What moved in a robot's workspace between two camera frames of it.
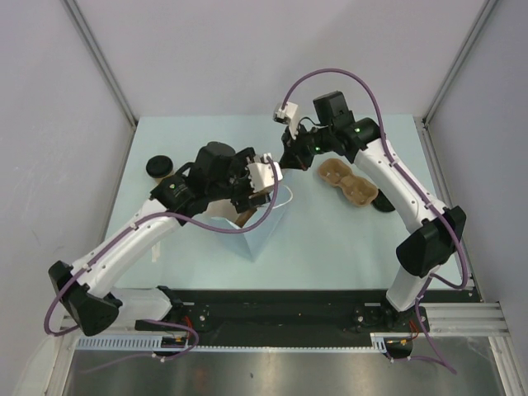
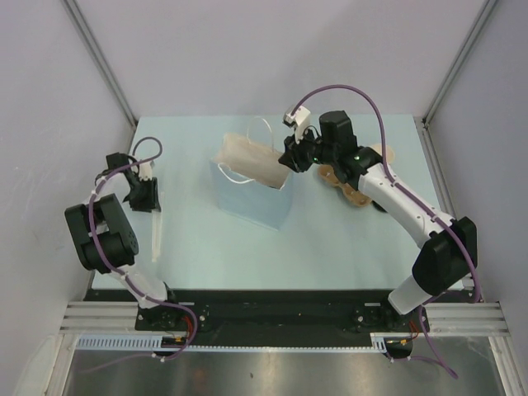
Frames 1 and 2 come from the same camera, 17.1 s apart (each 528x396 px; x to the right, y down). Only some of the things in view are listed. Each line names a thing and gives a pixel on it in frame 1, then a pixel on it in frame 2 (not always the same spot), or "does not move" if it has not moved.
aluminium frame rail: x=96 y=49 does not move
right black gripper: x=294 y=156 does not move
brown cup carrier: x=357 y=190 does not move
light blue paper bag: x=222 y=213 to x=251 y=182
